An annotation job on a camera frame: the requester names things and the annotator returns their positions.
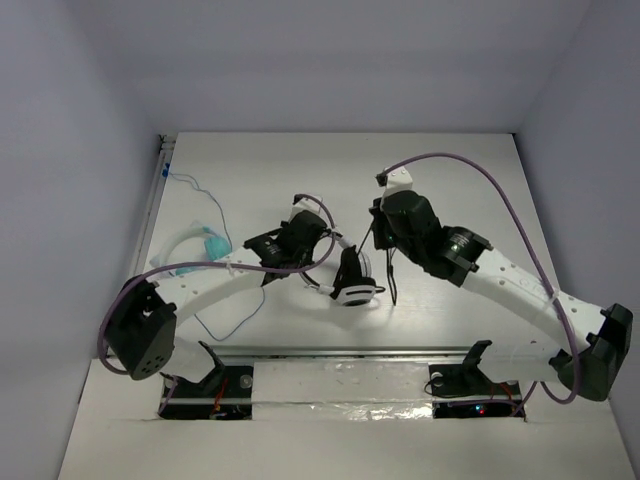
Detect black white headphones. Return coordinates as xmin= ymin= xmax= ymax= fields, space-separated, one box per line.
xmin=300 ymin=231 xmax=385 ymax=307

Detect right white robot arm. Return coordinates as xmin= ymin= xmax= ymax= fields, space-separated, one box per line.
xmin=369 ymin=190 xmax=633 ymax=401

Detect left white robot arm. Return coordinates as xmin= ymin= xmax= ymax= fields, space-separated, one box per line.
xmin=99 ymin=210 xmax=335 ymax=396

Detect teal cat-ear headphones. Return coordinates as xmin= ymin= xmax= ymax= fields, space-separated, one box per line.
xmin=149 ymin=221 xmax=232 ymax=268

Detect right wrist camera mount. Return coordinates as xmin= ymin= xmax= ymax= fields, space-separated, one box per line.
xmin=375 ymin=167 xmax=413 ymax=195

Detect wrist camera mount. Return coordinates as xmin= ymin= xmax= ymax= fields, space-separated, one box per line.
xmin=375 ymin=167 xmax=413 ymax=195
xmin=290 ymin=194 xmax=322 ymax=218

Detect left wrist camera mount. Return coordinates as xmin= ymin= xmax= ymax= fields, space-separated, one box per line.
xmin=290 ymin=194 xmax=322 ymax=218

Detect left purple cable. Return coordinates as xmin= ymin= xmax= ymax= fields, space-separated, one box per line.
xmin=97 ymin=193 xmax=337 ymax=416

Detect purple cable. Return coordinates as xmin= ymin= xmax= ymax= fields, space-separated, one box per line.
xmin=384 ymin=152 xmax=581 ymax=416
xmin=97 ymin=193 xmax=337 ymax=416

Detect aluminium rail frame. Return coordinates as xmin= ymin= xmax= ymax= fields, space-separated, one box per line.
xmin=139 ymin=132 xmax=553 ymax=356

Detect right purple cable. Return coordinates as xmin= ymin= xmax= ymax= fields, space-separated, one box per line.
xmin=384 ymin=152 xmax=581 ymax=416

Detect blue headphone cable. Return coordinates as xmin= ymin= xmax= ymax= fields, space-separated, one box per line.
xmin=169 ymin=172 xmax=266 ymax=342

